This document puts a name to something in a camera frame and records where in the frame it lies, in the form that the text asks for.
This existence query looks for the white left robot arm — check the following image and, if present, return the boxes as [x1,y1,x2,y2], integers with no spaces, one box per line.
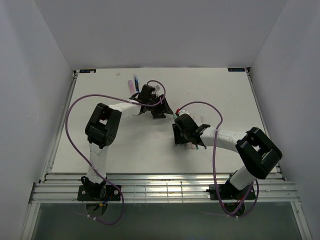
[81,84,173,200]

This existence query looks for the blue ink pen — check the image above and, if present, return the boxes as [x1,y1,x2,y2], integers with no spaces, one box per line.
[133,74,140,92]

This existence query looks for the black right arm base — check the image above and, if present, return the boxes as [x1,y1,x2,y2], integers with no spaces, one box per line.
[206,183,256,200]

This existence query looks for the aluminium frame rail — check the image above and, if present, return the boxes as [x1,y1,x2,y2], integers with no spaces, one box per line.
[29,173,300,204]

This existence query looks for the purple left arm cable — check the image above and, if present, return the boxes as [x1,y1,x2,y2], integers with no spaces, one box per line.
[64,79,166,226]

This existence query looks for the pink highlighter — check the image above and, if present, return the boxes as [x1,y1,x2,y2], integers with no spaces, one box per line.
[127,80,136,96]

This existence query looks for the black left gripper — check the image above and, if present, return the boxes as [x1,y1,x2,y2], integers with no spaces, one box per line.
[146,94,173,119]

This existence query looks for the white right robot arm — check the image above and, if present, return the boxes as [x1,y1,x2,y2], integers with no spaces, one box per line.
[172,113,283,199]

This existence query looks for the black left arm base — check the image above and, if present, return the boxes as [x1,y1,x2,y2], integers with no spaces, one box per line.
[77,185,122,202]

